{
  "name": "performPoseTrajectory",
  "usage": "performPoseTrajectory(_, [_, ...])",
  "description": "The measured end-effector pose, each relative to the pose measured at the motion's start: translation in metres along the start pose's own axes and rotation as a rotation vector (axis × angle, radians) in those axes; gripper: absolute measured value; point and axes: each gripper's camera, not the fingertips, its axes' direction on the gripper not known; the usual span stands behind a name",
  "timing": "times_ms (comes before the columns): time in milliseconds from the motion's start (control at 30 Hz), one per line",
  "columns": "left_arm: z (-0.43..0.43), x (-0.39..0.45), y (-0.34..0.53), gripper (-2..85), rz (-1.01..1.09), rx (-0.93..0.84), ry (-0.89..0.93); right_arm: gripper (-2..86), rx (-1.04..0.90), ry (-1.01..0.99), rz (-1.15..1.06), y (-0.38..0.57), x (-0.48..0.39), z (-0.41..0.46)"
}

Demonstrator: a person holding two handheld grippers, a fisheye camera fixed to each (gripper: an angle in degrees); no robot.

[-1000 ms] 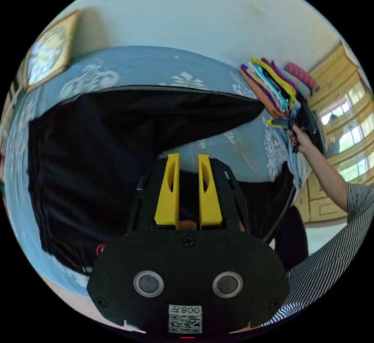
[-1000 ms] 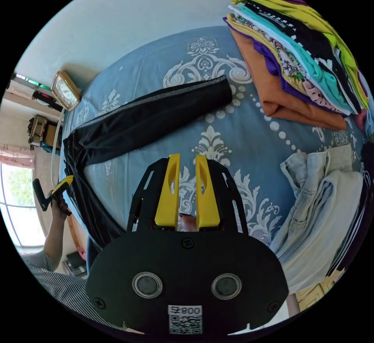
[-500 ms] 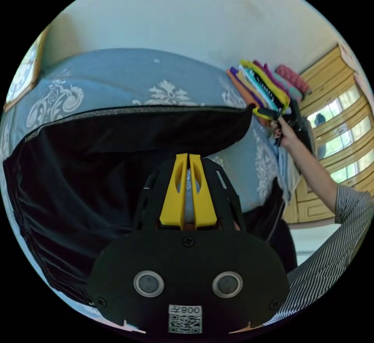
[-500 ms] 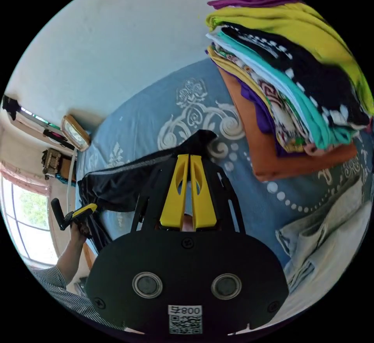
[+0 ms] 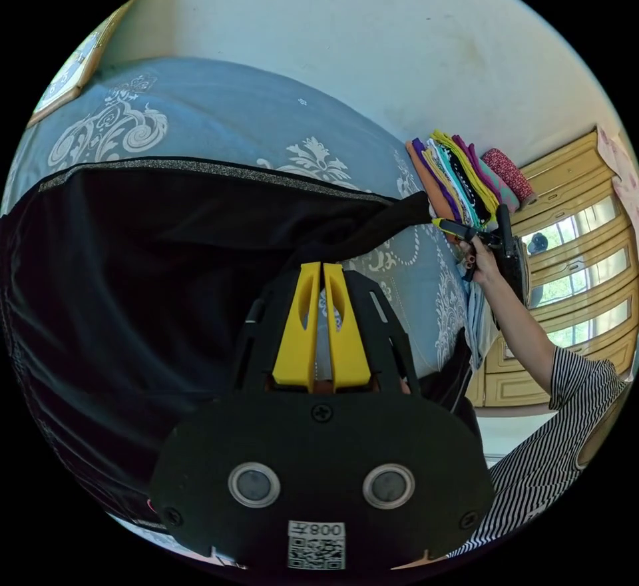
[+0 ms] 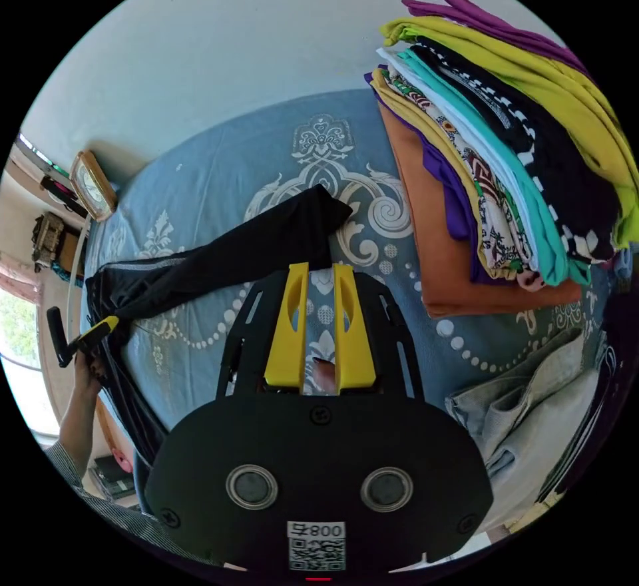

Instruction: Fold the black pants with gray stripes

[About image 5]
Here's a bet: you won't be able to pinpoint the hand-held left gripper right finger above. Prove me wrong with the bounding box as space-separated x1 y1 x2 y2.
323 262 372 394

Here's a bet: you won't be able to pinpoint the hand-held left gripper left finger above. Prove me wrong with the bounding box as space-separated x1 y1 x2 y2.
271 262 322 393

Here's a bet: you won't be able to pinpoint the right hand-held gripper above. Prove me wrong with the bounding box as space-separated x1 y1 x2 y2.
432 218 532 308

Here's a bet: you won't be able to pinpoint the black pants with gray stripes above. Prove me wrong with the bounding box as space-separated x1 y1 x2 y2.
0 157 433 529

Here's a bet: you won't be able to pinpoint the person's right forearm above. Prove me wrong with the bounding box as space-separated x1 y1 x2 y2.
479 274 561 405

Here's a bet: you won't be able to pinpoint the person's right hand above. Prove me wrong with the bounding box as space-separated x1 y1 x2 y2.
459 235 502 286

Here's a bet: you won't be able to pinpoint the pile of clothes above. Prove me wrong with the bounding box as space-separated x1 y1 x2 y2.
405 129 502 230

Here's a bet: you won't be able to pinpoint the rolled red dotted cloth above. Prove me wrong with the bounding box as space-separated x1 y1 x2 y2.
480 148 538 207

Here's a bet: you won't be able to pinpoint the yellow cupboard with mirror doors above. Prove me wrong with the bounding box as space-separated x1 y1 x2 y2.
467 129 639 410

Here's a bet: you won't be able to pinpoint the pink patterned curtain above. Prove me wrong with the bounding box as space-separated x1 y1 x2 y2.
596 125 639 242

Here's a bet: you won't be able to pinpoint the bed with blue patterned quilt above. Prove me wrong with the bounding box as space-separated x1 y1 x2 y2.
2 56 500 382

